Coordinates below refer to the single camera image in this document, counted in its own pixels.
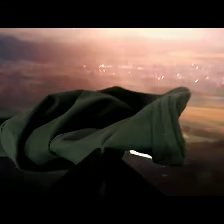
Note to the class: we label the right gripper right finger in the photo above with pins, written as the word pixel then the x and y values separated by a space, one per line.
pixel 123 181

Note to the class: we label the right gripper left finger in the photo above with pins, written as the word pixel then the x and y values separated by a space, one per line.
pixel 90 180

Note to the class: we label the olive green T-shirt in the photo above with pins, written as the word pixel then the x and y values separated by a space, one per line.
pixel 83 133

